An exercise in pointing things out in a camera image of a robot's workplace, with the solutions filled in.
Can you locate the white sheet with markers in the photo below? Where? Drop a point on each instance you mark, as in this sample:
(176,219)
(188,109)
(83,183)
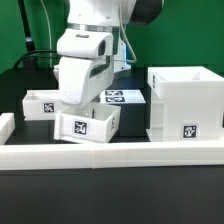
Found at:
(122,97)

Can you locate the white drawer tray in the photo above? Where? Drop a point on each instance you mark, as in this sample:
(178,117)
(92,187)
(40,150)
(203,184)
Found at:
(94,123)
(42,105)

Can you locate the white front drawer tray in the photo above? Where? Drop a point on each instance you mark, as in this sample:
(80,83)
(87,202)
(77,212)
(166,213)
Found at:
(94,123)

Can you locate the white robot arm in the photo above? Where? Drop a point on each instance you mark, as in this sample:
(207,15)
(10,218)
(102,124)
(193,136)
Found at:
(111,16)

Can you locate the black pole stand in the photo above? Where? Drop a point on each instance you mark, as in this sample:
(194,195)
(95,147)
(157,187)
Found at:
(30,63)

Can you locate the white drawer cabinet box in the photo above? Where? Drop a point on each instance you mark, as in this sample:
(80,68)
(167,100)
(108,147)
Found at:
(187,104)

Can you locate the white rear drawer tray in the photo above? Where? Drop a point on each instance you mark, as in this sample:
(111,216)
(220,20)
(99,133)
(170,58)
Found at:
(42,105)

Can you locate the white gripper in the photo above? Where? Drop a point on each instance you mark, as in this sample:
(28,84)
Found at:
(86,65)

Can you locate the white U-shaped boundary fence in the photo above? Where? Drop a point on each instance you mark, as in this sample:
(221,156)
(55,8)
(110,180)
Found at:
(111,155)

